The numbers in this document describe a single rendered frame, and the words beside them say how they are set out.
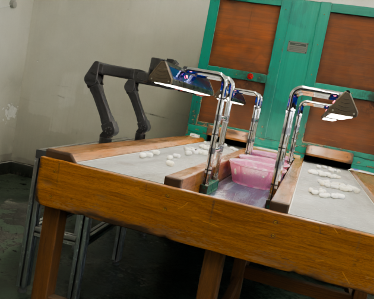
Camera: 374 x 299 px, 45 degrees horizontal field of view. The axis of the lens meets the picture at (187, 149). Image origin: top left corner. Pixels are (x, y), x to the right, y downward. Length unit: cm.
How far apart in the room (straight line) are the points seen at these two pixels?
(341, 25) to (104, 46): 212
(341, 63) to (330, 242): 198
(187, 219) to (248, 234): 18
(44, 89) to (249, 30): 214
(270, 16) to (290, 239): 213
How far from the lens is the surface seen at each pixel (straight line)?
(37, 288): 170
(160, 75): 144
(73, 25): 442
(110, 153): 174
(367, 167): 314
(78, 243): 209
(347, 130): 313
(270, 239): 132
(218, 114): 161
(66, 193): 150
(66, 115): 437
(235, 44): 321
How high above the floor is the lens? 100
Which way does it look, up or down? 6 degrees down
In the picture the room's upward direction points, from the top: 10 degrees clockwise
